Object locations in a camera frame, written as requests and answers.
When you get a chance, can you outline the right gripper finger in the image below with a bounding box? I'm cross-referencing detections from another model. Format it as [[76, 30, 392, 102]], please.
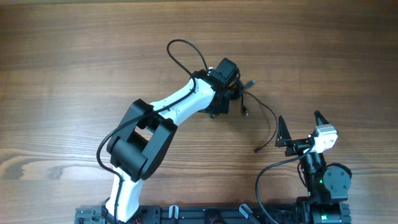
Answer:
[[275, 115, 292, 147], [314, 110, 329, 126]]

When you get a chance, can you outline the thin black USB cable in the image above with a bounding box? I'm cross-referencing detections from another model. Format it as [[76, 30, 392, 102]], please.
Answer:
[[239, 90, 278, 154]]

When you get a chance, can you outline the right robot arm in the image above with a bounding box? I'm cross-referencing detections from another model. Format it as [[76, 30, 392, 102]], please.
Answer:
[[275, 111, 352, 224]]

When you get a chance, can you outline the right camera cable black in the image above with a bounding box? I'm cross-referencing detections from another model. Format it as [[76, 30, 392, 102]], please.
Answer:
[[254, 146, 312, 224]]

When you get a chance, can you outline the camera cable black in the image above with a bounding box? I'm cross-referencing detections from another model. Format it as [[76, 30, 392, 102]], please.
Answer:
[[96, 39, 209, 224], [254, 146, 312, 224]]

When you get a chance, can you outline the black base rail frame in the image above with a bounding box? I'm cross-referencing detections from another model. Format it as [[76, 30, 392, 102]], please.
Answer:
[[73, 203, 352, 224]]

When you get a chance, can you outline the left camera cable black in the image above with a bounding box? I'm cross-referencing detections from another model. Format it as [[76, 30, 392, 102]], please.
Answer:
[[96, 39, 209, 224]]

